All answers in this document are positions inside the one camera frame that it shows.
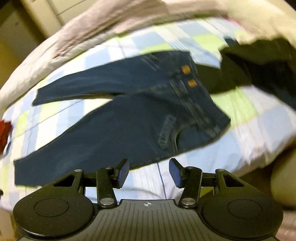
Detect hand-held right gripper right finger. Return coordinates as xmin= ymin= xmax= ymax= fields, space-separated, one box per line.
xmin=169 ymin=158 xmax=245 ymax=208

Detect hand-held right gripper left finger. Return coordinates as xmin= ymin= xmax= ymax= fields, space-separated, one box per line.
xmin=53 ymin=159 xmax=130 ymax=208

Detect dark blue jeans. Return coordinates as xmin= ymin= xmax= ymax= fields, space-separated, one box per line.
xmin=13 ymin=51 xmax=232 ymax=187

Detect bed with checkered sheet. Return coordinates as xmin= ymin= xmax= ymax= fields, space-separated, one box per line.
xmin=0 ymin=17 xmax=296 ymax=209

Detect black garment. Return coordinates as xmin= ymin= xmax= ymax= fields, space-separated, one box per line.
xmin=196 ymin=37 xmax=296 ymax=107

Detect red cloth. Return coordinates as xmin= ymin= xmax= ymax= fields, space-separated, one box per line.
xmin=0 ymin=120 xmax=13 ymax=155

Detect mauve pillow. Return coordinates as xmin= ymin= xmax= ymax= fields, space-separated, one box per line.
xmin=53 ymin=0 xmax=228 ymax=58

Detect cream padded headboard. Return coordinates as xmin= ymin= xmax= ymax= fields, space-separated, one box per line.
xmin=222 ymin=0 xmax=296 ymax=45

